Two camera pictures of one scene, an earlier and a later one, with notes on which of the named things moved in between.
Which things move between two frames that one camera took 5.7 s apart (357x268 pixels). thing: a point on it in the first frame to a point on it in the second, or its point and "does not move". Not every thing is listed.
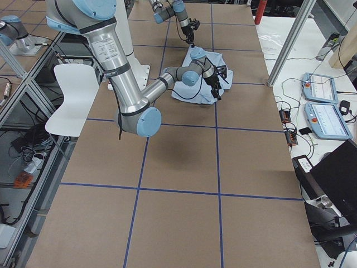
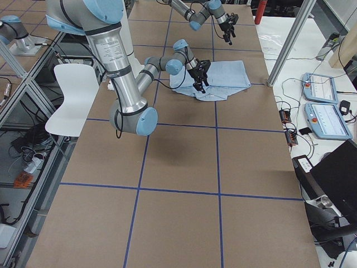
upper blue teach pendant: x=319 y=87 does not move
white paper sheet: x=80 y=84 does not move
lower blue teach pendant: x=327 y=121 does not move
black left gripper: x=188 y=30 to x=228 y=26
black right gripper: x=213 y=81 to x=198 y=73
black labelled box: x=303 y=167 does not move
